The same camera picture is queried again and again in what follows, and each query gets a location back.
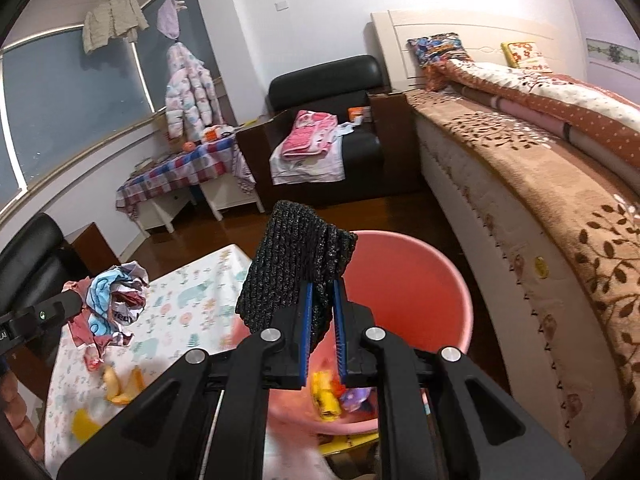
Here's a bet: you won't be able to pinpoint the lilac wardrobe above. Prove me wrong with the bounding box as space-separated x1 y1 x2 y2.
560 0 640 106

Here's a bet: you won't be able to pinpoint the yellow plastic wrapper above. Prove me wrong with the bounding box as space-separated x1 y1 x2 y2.
310 369 346 421

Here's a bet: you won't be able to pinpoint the large dark window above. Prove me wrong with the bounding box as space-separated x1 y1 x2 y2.
0 0 221 221

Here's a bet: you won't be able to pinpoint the purple plastic wrapper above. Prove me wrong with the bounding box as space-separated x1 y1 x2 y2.
340 385 376 413

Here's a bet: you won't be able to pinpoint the white printed cloth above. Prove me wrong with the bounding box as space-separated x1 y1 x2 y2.
270 125 358 185

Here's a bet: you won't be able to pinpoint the black mesh foam pad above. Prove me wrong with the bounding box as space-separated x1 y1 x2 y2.
235 200 358 356

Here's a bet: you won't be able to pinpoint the white side table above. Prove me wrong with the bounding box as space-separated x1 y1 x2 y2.
200 175 266 221
135 192 196 233

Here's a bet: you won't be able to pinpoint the red brown quilted cloth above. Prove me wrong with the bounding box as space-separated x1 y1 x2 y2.
0 375 38 461

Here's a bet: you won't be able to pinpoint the pink plastic bucket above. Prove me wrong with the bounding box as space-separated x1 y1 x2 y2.
227 230 473 436

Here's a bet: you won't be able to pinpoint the pink puffy jacket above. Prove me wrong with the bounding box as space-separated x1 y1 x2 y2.
164 42 223 141

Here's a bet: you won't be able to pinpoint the orange dotted quilt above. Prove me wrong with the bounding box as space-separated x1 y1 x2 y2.
425 59 640 168

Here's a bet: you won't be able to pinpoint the colourful paper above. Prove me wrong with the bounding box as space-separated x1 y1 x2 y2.
62 260 151 351

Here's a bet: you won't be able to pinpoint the plaid tablecloth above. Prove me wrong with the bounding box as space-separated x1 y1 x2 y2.
115 132 256 221

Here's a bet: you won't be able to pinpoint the orange peel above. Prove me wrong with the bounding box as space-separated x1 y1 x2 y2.
102 365 146 406

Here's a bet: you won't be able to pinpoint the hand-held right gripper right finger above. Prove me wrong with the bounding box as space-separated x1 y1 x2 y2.
330 280 586 480

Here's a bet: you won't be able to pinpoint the pink rolled bolster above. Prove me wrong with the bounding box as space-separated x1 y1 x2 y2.
492 95 581 136

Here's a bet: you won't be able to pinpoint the black leather sofa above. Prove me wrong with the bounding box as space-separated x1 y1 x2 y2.
0 212 91 341

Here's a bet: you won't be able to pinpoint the yellow peel piece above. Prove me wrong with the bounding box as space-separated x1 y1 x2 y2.
71 408 101 443

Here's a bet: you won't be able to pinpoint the brown wooden cabinet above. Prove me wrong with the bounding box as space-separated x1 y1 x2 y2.
67 222 121 276

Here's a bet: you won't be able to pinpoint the purple hanging garment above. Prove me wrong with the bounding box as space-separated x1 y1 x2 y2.
156 0 187 41

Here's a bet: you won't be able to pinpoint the yellow cardboard piece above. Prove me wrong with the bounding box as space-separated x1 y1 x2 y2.
317 432 381 458

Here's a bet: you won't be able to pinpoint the cream bed headboard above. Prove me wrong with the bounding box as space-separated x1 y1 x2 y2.
370 9 588 93

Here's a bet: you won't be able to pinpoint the yellow floral pillow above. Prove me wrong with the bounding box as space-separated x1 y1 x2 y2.
501 41 553 73

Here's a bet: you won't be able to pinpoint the colourful printed pillow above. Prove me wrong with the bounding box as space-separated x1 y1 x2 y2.
406 32 473 92

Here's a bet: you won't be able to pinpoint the pink folded clothes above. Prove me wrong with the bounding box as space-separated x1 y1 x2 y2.
281 110 338 160

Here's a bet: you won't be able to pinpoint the black leather armchair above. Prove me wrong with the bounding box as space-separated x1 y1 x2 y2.
236 55 426 208

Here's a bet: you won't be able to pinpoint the brown leaf patterned blanket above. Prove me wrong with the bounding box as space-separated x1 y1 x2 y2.
407 87 640 401

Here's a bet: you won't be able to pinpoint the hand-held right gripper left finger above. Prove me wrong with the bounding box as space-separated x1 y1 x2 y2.
56 280 313 480

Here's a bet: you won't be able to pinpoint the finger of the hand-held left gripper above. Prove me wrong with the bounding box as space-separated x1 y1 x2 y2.
37 292 86 326

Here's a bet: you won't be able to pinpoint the beige hanging garment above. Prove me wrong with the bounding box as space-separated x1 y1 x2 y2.
81 0 150 55

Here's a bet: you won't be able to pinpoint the floral printed tablecloth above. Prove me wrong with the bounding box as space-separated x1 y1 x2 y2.
44 244 321 480

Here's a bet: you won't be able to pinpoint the white bed mattress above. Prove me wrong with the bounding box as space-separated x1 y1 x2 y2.
415 120 631 453

